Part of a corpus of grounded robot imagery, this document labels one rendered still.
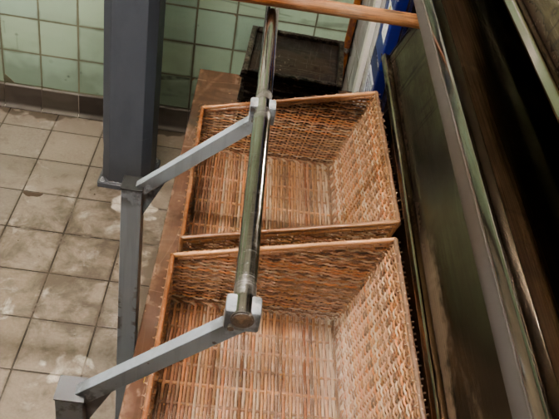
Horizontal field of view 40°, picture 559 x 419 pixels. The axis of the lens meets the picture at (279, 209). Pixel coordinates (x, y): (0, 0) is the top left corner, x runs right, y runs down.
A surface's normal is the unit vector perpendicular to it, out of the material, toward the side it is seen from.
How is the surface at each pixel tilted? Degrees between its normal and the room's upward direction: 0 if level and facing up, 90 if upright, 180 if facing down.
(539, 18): 70
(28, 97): 90
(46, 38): 90
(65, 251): 0
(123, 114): 90
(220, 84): 0
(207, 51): 90
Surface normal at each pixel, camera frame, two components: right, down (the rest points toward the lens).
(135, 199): -0.04, 0.63
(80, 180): 0.15, -0.76
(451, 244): -0.88, -0.39
